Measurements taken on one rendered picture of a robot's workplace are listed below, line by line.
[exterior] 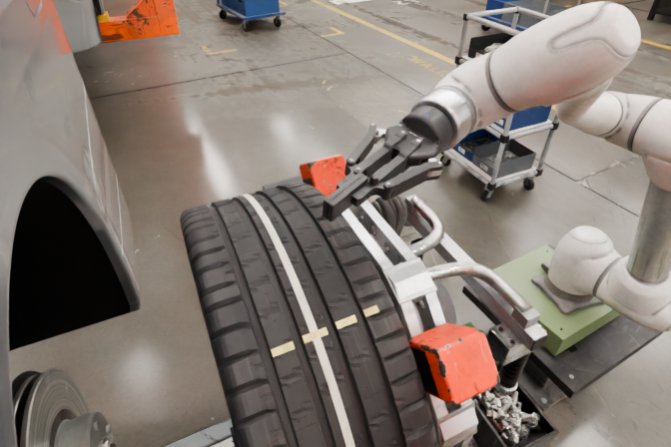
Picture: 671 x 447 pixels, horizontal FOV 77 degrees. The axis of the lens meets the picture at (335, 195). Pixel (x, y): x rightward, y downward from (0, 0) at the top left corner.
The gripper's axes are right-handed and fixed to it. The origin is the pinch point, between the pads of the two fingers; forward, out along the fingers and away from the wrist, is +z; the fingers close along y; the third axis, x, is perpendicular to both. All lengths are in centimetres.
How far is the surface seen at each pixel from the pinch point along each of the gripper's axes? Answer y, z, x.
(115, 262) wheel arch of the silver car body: 47, 17, -44
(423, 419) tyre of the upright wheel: -21.8, 8.3, -17.5
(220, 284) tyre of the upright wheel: 6.3, 15.8, -9.2
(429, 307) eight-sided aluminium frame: -14.3, -4.5, -16.1
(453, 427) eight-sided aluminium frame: -25.7, 3.2, -25.3
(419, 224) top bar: 0.0, -30.7, -32.3
